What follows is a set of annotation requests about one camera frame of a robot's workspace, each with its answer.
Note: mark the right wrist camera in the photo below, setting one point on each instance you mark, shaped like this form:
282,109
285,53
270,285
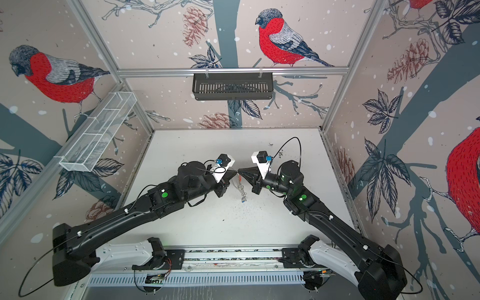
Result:
263,162

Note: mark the horizontal aluminium frame bar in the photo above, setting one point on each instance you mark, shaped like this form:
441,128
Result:
276,71

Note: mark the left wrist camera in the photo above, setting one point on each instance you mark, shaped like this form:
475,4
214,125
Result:
221,165

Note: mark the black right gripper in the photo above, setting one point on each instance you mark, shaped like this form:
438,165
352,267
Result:
259,182

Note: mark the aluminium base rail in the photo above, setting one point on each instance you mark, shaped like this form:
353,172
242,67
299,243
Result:
211,267

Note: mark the silver metal carabiner keyring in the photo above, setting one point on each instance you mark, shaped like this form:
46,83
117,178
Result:
240,187

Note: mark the black hanging wire basket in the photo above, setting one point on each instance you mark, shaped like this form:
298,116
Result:
233,86

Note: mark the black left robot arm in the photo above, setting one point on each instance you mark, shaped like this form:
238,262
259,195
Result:
74,248

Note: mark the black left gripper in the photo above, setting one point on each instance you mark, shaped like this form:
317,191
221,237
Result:
225,182

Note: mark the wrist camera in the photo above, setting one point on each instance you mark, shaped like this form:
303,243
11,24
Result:
221,165
263,162

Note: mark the white mesh wire shelf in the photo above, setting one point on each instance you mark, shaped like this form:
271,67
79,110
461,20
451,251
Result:
101,129

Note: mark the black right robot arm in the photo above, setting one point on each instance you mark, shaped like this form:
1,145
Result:
376,271

